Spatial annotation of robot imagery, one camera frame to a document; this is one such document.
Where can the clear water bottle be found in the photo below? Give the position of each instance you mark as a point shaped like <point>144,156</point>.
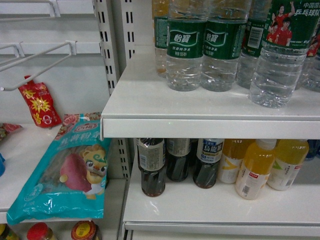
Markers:
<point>287,35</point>

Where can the white shelf board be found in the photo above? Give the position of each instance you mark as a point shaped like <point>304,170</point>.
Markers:
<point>184,207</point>
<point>142,105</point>

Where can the white slotted shelf upright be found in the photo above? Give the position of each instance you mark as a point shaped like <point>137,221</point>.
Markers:
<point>120,159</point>

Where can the water bottle rear left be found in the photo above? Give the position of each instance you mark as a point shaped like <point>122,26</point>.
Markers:
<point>160,12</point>

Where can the dark tea bottle left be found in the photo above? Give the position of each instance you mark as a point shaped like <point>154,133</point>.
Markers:
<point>151,163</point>

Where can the dark tea bottle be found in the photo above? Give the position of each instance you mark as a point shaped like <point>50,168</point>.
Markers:
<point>178,154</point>
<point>151,163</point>

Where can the dark tea bottle middle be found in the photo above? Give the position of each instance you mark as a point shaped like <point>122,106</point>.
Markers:
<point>178,154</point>

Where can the oolong tea bottle blue label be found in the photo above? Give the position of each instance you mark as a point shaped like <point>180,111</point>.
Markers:
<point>208,156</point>

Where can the orange juice bottle rear left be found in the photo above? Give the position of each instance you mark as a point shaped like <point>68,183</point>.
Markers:
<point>233,153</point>

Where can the orange juice bottle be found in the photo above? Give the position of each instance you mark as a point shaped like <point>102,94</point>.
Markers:
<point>255,168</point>
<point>233,153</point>

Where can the orange juice bottle front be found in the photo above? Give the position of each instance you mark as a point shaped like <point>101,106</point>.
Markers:
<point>255,168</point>

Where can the teal snack bag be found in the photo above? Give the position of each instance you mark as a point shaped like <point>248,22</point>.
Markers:
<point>70,179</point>

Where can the red sauce pouch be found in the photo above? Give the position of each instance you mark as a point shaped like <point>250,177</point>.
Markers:
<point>40,103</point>

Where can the red yellow lid jar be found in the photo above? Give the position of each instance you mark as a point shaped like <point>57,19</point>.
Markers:
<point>85,230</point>

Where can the yellow juice bottle right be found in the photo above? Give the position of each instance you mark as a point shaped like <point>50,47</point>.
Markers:
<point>289,158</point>

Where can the blue bottles lower right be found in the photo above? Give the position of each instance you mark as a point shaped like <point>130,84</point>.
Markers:
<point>314,145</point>

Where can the white wire display hook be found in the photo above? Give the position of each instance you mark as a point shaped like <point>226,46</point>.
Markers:
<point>12,71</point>

